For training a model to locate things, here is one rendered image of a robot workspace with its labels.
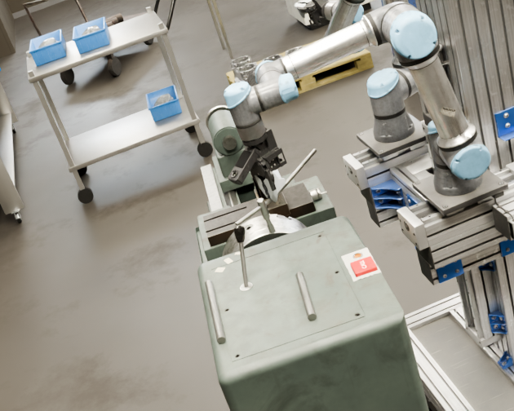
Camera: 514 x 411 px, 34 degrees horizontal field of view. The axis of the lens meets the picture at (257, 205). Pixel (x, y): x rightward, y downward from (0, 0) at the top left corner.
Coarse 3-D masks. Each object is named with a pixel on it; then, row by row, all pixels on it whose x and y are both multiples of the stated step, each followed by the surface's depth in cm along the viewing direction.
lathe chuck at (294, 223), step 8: (272, 216) 267; (248, 224) 266; (256, 224) 264; (264, 224) 262; (280, 224) 262; (288, 224) 263; (296, 224) 266; (248, 232) 262; (232, 240) 266; (224, 248) 270; (232, 248) 263
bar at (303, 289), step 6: (300, 276) 224; (300, 282) 222; (300, 288) 220; (306, 288) 219; (306, 294) 216; (306, 300) 214; (306, 306) 212; (312, 306) 212; (306, 312) 211; (312, 312) 209; (312, 318) 210
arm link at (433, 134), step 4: (428, 124) 256; (432, 124) 254; (428, 128) 254; (432, 128) 252; (428, 132) 255; (432, 132) 252; (436, 132) 251; (432, 136) 254; (436, 136) 252; (432, 140) 255; (432, 144) 256; (436, 144) 252; (432, 148) 257; (436, 148) 252; (432, 152) 259; (436, 152) 254; (436, 156) 257; (436, 160) 258; (440, 160) 257; (440, 164) 258; (444, 164) 256
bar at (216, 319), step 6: (210, 282) 235; (210, 288) 232; (210, 294) 229; (210, 300) 227; (216, 300) 228; (210, 306) 225; (216, 306) 224; (216, 312) 221; (216, 318) 219; (216, 324) 217; (216, 330) 214; (222, 330) 214; (216, 336) 213; (222, 336) 212; (222, 342) 212
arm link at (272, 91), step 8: (272, 72) 233; (264, 80) 230; (272, 80) 227; (280, 80) 226; (288, 80) 225; (256, 88) 226; (264, 88) 226; (272, 88) 225; (280, 88) 225; (288, 88) 225; (296, 88) 226; (264, 96) 225; (272, 96) 225; (280, 96) 226; (288, 96) 226; (296, 96) 227; (264, 104) 226; (272, 104) 227; (280, 104) 228
